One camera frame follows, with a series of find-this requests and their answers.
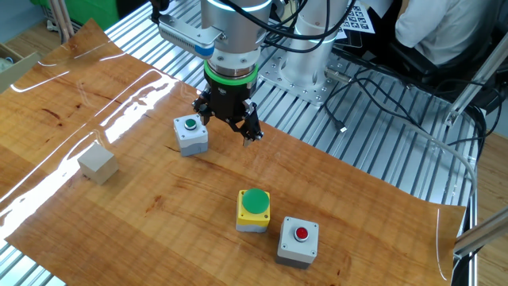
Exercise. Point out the wood grain mat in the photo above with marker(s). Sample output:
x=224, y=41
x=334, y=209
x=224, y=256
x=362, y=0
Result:
x=158, y=222

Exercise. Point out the pale wooden stick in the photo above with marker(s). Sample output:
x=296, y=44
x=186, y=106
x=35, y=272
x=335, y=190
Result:
x=66, y=20
x=55, y=16

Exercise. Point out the small pale wooden block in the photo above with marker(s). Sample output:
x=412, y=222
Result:
x=97, y=165

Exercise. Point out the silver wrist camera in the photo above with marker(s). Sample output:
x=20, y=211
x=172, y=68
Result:
x=182, y=35

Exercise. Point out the grey box red button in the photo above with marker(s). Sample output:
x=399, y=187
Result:
x=295, y=250

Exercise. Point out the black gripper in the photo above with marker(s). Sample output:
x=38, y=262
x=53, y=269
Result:
x=232, y=99

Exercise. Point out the small green button box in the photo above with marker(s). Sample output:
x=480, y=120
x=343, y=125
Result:
x=192, y=139

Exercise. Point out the person in light shirt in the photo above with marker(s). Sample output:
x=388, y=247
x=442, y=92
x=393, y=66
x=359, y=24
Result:
x=444, y=28

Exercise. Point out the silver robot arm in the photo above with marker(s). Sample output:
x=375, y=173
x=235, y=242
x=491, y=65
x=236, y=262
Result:
x=238, y=24

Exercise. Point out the slanted frame strut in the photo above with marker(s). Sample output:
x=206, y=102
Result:
x=472, y=87
x=480, y=234

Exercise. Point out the yellow box green mushroom button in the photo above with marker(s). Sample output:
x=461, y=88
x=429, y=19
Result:
x=253, y=206

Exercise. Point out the cardboard box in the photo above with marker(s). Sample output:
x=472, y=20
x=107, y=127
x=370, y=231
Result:
x=18, y=69

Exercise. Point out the printed marker sheet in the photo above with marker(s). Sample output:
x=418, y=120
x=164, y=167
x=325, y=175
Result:
x=359, y=20

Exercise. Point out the black office chair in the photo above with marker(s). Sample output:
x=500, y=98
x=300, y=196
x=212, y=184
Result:
x=412, y=63

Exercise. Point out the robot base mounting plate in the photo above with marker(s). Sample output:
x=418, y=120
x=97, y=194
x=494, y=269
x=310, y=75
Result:
x=313, y=93

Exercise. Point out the green bin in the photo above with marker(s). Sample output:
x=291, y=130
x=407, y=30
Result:
x=91, y=12

